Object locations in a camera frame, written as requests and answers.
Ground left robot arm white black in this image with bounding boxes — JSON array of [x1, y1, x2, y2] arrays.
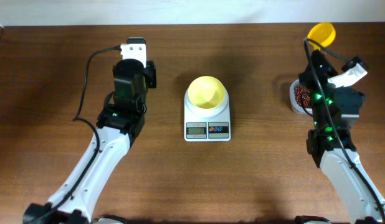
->
[[22, 59, 156, 223]]

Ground red beans in container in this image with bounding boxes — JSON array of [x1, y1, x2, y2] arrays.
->
[[293, 85, 311, 109]]

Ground white digital kitchen scale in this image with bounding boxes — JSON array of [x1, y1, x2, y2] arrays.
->
[[184, 87, 231, 142]]

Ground clear plastic container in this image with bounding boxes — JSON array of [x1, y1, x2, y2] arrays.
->
[[290, 80, 312, 114]]

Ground yellow plastic bowl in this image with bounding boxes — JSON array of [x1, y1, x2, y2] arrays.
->
[[188, 76, 226, 109]]

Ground yellow measuring scoop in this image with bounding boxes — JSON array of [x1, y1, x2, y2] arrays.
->
[[307, 22, 336, 47]]

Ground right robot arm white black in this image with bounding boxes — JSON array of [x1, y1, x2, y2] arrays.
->
[[299, 50, 385, 223]]

